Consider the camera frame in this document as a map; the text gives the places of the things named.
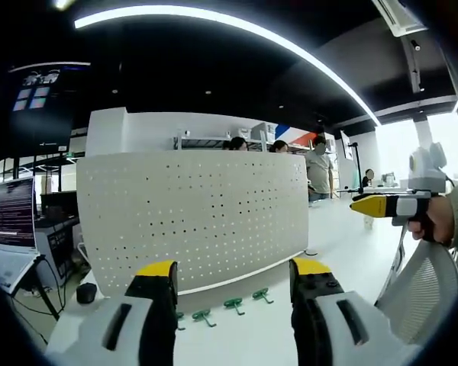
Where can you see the white perforated mounting plate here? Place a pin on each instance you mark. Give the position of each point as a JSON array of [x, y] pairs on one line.
[[192, 217]]

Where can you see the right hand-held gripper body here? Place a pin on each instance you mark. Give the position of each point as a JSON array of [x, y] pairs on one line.
[[423, 171]]

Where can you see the black laptop stand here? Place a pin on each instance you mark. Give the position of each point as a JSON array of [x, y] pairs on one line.
[[42, 289]]

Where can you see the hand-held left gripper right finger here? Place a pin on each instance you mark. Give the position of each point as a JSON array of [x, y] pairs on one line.
[[347, 324]]

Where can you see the white mesh office chair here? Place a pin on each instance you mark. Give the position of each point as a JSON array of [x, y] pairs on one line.
[[420, 289]]

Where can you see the green hook assembly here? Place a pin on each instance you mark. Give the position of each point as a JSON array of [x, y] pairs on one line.
[[204, 316], [233, 304], [179, 319], [262, 294]]

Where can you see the black equipment cabinet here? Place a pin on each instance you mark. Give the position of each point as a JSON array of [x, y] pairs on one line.
[[59, 228]]

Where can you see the long ceiling light strip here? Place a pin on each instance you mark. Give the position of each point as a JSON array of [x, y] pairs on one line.
[[252, 34]]

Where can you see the large dark wall screen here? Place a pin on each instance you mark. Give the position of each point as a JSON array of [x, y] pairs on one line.
[[42, 110]]

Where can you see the black computer mouse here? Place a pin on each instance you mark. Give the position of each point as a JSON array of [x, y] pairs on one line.
[[86, 293]]

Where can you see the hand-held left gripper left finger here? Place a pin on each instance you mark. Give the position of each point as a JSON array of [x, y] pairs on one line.
[[99, 328]]

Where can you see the person's right hand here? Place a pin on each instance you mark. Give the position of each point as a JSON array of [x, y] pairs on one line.
[[437, 219]]

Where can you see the ceiling air conditioner vent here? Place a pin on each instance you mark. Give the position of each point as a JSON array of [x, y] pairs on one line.
[[398, 15]]

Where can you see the open laptop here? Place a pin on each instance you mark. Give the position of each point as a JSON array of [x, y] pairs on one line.
[[13, 232]]

